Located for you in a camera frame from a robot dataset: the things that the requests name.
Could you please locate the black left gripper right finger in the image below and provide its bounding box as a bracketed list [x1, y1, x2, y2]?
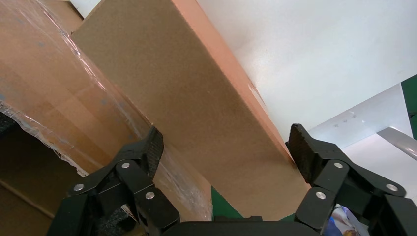
[285, 123, 417, 236]

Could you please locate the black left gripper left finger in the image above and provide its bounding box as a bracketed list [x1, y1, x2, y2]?
[47, 126, 180, 236]

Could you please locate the small cardboard box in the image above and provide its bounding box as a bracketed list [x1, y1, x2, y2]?
[70, 0, 311, 221]

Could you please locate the large open cardboard box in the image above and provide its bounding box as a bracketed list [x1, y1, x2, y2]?
[0, 0, 213, 236]

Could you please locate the blue white printed object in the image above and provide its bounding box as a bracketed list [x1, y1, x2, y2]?
[325, 204, 360, 236]

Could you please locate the grey metal table leg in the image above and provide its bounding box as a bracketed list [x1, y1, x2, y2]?
[377, 126, 417, 161]

